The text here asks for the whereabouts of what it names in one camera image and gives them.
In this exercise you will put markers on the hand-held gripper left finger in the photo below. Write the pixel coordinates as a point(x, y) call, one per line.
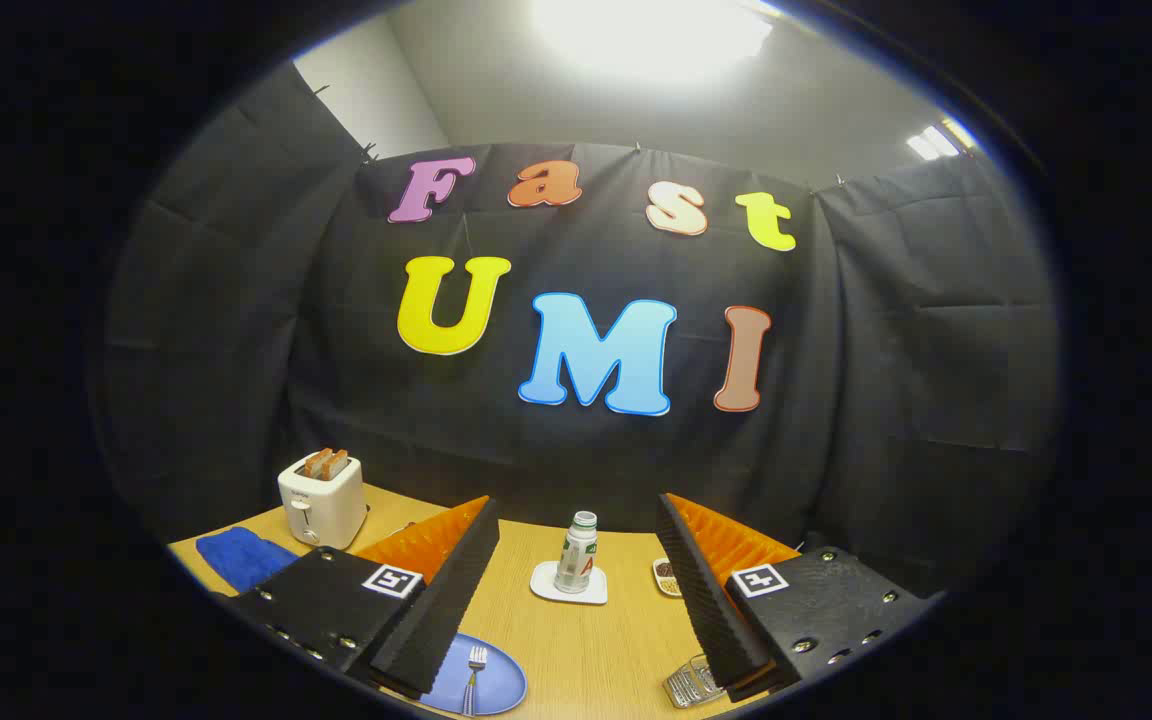
point(446, 600)

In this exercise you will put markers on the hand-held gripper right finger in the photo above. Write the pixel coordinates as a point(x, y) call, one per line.
point(701, 590)

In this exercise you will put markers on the white divided seasoning dish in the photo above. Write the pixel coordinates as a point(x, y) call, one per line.
point(666, 578)

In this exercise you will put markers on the white square coaster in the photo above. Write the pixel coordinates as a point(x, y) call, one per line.
point(544, 585)

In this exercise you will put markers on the blue plate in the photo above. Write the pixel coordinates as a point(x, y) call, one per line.
point(504, 682)

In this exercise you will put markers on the clear bottle with white cap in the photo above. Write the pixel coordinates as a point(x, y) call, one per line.
point(576, 560)

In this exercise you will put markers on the white toaster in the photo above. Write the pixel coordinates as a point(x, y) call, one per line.
point(331, 505)

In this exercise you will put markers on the toast slice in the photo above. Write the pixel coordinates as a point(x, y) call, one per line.
point(314, 463)
point(337, 464)

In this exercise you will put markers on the blue folded towel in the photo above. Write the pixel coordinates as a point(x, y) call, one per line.
point(241, 558)

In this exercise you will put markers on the small ceiling light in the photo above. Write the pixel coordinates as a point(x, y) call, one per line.
point(936, 140)

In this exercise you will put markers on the large ceiling light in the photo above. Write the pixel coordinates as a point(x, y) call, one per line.
point(646, 35)

